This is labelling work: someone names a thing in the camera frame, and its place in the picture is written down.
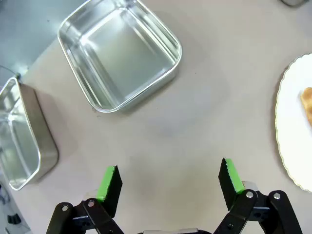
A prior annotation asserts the black binder clip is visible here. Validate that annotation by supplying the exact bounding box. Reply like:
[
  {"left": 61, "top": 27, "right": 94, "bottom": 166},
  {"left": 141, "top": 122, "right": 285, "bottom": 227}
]
[{"left": 6, "top": 213, "right": 21, "bottom": 225}]

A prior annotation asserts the deep silver metal container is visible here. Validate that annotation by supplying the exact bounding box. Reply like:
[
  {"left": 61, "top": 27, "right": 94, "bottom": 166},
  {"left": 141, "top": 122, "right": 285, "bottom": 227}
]
[{"left": 0, "top": 77, "right": 59, "bottom": 191}]

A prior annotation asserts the golden brown bread piece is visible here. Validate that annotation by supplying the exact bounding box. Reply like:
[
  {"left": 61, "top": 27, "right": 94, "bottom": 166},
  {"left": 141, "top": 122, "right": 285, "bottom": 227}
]
[{"left": 300, "top": 87, "right": 312, "bottom": 125}]

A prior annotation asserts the white scalloped plate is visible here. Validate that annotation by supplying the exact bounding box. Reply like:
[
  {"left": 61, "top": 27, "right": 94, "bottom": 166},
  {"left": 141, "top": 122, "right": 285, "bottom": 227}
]
[{"left": 274, "top": 52, "right": 312, "bottom": 193}]

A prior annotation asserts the thin grey cable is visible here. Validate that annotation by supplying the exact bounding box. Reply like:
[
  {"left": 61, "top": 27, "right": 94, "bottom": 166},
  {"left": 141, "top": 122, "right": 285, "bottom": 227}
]
[{"left": 0, "top": 65, "right": 22, "bottom": 85}]

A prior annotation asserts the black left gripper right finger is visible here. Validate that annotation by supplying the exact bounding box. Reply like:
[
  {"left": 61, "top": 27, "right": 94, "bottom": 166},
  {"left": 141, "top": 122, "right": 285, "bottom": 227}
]
[{"left": 214, "top": 158, "right": 303, "bottom": 234}]

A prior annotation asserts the grey object at table edge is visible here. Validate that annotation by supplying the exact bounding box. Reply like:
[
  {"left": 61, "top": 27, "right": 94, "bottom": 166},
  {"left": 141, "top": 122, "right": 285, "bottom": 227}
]
[{"left": 280, "top": 0, "right": 310, "bottom": 7}]

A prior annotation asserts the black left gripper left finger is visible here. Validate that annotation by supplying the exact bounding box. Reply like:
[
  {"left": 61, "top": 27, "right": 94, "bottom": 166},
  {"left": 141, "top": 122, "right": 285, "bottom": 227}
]
[{"left": 46, "top": 165, "right": 123, "bottom": 234}]

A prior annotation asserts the shallow silver metal container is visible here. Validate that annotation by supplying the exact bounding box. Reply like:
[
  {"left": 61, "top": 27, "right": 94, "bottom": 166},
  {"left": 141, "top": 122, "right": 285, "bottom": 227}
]
[{"left": 57, "top": 0, "right": 183, "bottom": 114}]

